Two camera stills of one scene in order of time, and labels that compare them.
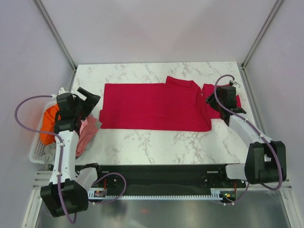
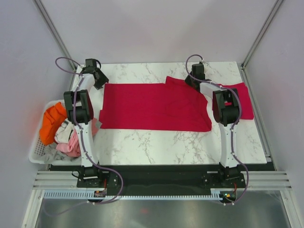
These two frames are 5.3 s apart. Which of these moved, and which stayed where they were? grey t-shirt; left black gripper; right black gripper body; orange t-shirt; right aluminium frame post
Moved: right black gripper body; left black gripper
Stayed: grey t-shirt; right aluminium frame post; orange t-shirt
